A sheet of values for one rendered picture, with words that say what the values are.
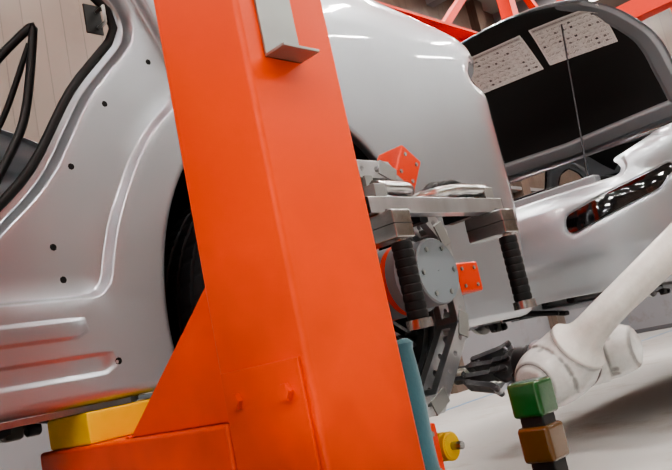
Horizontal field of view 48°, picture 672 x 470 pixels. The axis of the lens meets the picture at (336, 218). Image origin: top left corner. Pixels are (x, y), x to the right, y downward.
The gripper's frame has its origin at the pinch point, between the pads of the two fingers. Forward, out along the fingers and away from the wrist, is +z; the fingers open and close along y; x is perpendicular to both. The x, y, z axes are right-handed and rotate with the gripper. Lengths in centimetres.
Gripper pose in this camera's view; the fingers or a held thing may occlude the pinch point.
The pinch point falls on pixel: (455, 376)
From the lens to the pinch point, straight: 171.0
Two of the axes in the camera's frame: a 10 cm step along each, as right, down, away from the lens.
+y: 3.4, -6.9, 6.4
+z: -7.0, 2.7, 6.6
